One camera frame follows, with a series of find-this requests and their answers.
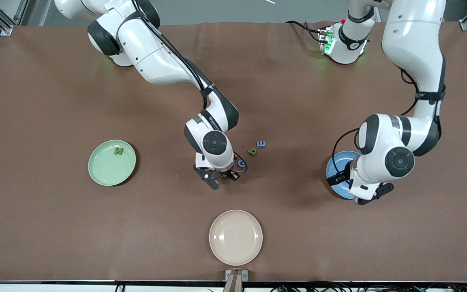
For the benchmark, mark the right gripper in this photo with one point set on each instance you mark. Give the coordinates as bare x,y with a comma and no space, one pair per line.
226,173

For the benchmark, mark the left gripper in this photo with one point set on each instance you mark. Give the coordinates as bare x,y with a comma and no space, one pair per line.
336,179

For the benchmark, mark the beige plate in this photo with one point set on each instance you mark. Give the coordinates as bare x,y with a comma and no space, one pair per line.
236,237

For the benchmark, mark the brown table cover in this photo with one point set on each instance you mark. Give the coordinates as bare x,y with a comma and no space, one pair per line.
55,101

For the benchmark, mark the silver arm base box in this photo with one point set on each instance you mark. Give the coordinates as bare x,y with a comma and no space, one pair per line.
324,40

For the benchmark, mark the blue foam letter m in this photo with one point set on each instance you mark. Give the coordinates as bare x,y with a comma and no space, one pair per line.
261,143

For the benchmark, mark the green foam letter N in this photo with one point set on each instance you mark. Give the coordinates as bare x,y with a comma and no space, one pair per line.
118,151

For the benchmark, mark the blue foam letter G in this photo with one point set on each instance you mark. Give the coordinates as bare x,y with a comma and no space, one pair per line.
244,164

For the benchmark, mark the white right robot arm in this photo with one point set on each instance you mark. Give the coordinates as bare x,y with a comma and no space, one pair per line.
152,48

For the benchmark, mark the green foam letter b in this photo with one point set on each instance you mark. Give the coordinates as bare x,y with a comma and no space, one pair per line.
252,152

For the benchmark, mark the light green plate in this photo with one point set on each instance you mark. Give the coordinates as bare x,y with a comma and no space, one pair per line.
112,170

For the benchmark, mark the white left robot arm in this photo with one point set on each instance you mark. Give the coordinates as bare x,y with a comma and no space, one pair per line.
416,40

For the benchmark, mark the blue plate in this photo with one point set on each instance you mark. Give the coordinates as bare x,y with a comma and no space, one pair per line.
341,160

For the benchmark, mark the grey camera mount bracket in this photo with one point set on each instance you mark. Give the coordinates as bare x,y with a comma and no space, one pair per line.
236,280

